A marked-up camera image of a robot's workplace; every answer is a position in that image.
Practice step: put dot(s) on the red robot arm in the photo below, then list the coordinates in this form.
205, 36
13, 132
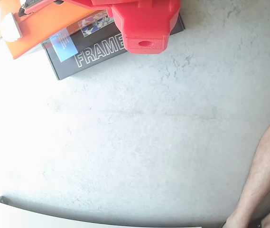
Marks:
144, 19

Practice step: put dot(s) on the orange box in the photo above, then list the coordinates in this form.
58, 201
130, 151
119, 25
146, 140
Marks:
44, 26

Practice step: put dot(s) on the black frame kit box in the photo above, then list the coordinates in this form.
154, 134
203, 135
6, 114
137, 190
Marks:
96, 52

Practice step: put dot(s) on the white board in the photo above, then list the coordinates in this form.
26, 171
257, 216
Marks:
54, 219

